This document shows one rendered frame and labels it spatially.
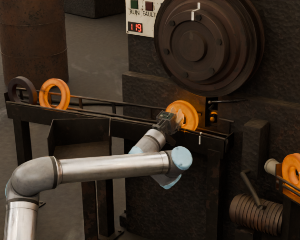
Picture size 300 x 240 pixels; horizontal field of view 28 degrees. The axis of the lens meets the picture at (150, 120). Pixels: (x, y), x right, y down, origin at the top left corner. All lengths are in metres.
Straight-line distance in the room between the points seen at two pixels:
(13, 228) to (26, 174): 0.20
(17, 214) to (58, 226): 1.15
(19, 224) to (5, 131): 2.42
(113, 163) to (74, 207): 1.31
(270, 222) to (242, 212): 0.12
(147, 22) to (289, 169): 0.93
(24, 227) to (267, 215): 0.93
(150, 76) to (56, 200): 1.10
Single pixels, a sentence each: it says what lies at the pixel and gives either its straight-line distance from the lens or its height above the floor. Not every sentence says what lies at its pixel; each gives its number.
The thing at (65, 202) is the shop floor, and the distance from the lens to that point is 3.50.
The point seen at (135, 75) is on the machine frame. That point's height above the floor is 0.87.
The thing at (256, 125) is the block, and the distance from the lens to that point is 2.45.
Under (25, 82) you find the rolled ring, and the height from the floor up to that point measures 0.75.
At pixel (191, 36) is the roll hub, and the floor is 1.16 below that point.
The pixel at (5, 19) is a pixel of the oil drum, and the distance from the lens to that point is 5.21.
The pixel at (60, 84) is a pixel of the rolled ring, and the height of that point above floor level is 0.76.
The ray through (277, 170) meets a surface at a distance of 2.33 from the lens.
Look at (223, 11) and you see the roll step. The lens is 2.33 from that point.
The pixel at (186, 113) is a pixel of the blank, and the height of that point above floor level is 0.78.
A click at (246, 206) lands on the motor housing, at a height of 0.52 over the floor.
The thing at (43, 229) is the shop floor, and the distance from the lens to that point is 3.28.
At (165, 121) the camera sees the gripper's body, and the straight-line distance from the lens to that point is 2.48.
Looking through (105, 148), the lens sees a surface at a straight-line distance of 2.68.
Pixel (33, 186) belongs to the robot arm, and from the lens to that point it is 2.09.
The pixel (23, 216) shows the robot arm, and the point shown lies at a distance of 2.15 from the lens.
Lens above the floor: 1.75
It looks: 22 degrees down
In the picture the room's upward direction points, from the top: 1 degrees counter-clockwise
